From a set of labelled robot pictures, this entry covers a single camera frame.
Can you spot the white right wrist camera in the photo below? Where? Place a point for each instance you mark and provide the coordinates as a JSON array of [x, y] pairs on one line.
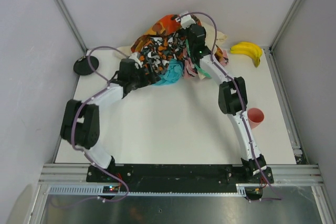
[[185, 20]]

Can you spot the aluminium corner post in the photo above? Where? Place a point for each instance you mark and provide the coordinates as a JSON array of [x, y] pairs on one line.
[[286, 22], [71, 24]]

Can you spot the black round disc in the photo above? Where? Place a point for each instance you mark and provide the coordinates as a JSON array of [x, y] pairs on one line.
[[82, 67]]

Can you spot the green white tie-dye cloth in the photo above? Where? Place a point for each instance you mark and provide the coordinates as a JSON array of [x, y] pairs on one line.
[[191, 70]]

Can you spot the cream cloth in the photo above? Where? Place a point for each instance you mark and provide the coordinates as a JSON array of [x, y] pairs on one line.
[[213, 38]]

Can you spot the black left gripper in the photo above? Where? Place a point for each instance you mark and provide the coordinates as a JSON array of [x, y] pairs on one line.
[[150, 73]]

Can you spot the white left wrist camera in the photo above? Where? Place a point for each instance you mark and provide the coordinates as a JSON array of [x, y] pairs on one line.
[[136, 58]]

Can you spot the right aluminium corner post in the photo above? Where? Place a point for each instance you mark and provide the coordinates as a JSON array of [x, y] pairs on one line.
[[286, 22]]

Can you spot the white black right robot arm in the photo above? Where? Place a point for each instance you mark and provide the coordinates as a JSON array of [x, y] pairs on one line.
[[232, 100]]

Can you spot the pink plastic cup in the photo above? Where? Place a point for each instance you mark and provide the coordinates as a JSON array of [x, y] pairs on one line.
[[255, 117]]

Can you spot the left aluminium corner post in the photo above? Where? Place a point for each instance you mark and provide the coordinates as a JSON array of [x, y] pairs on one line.
[[71, 24]]

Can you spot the black orange white patterned cloth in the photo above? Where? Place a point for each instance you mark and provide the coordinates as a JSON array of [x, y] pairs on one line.
[[156, 64]]

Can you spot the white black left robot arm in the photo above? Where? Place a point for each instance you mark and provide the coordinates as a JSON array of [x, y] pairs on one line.
[[81, 123]]

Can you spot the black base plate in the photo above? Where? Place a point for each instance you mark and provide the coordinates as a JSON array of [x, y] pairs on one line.
[[182, 176]]

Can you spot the orange camouflage cloth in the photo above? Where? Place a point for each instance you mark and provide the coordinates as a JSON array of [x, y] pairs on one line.
[[162, 28]]

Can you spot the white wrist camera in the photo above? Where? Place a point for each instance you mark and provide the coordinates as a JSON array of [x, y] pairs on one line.
[[136, 58], [185, 20]]

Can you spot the grey slotted cable duct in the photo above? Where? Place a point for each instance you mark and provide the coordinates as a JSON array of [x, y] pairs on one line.
[[109, 190]]

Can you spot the yellow banana bunch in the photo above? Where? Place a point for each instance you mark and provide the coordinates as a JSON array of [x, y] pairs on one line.
[[253, 51]]

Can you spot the turquoise blue cloth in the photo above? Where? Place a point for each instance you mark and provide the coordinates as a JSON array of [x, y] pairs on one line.
[[172, 75]]

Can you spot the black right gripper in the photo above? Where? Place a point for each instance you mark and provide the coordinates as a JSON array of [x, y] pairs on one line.
[[189, 33]]

